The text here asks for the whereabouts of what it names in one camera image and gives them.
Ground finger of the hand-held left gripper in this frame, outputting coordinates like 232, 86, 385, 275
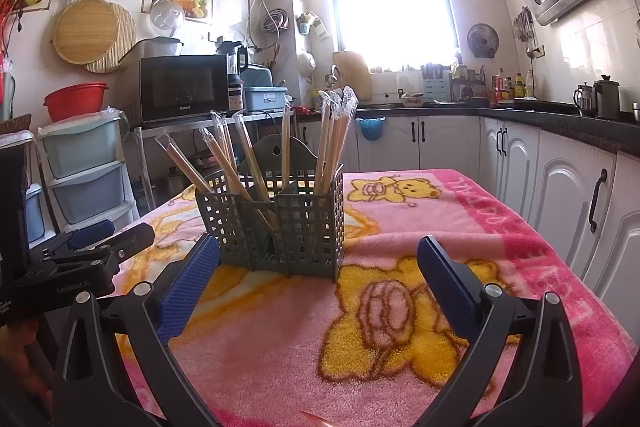
50, 223, 156, 275
42, 219, 115, 258

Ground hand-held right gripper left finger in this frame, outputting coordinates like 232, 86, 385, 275
52, 233, 221, 427

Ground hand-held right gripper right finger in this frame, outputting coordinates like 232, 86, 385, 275
417, 236, 583, 427

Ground green plastic utensil basket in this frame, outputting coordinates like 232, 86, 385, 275
195, 134, 346, 282

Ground bunch of chopsticks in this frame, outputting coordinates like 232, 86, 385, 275
154, 86, 358, 233

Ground blue plastic drawer cabinet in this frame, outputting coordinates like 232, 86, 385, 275
37, 107, 141, 228
22, 182, 47, 244

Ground pink bear printed blanket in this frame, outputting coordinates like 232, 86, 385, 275
112, 168, 638, 427

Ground steel kitchen shelf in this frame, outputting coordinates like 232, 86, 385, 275
132, 109, 300, 208

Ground wicker basket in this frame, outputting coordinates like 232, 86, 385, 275
0, 114, 32, 135

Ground red plastic basin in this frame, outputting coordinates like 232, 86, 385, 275
43, 82, 109, 122

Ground black microwave oven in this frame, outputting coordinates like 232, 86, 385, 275
137, 55, 230, 124

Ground blue hanging bin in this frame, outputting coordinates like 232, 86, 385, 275
356, 117, 387, 142

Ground black blender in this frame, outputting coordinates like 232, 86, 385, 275
217, 41, 249, 115

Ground grey plastic dish box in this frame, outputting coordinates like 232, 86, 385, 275
243, 86, 289, 114

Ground round straw mat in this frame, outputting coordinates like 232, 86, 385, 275
84, 2, 137, 74

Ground black countertop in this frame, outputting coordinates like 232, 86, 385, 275
295, 99, 640, 155

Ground translucent plastic container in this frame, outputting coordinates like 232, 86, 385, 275
122, 37, 184, 58

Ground teal knife block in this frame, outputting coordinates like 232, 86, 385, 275
422, 64, 451, 102

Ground round bamboo board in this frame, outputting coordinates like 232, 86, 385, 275
52, 0, 119, 62

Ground black spice rack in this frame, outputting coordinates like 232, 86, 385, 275
450, 67, 488, 100

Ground black cooktop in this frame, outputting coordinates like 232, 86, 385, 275
497, 99, 581, 114

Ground red hanging ornament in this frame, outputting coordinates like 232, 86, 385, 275
0, 0, 21, 58

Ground wooden cutting board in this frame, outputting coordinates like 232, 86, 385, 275
332, 50, 372, 102

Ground clear plastic dome cover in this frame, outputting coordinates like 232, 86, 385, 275
150, 0, 185, 32

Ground glass french press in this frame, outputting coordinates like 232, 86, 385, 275
574, 83, 596, 116

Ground white hanging colander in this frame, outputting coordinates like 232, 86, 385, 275
297, 51, 318, 82

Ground dark green pot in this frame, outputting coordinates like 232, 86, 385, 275
594, 75, 621, 120

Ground hanging small ladles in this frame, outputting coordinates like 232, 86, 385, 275
514, 6, 536, 58

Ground round wall vent fan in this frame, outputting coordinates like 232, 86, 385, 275
467, 23, 500, 58

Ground water heater hoses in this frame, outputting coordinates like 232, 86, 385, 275
246, 0, 273, 52

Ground coiled hose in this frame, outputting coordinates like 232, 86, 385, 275
262, 9, 291, 35

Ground wall-mounted utensil holder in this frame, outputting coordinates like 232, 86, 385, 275
296, 12, 321, 35

